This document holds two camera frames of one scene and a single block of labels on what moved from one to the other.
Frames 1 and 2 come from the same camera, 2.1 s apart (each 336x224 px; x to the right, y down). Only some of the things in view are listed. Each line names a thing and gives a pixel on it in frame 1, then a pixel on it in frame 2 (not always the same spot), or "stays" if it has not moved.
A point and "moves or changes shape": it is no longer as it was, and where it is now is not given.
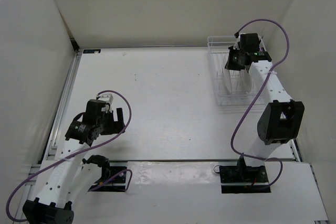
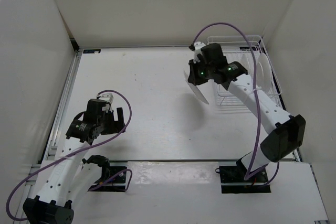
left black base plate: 116,182 stays
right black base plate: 238,179 stays
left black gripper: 116,126 stays
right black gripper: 229,64 to 192,77
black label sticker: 91,51 stays
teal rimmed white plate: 226,74 moves or changes shape
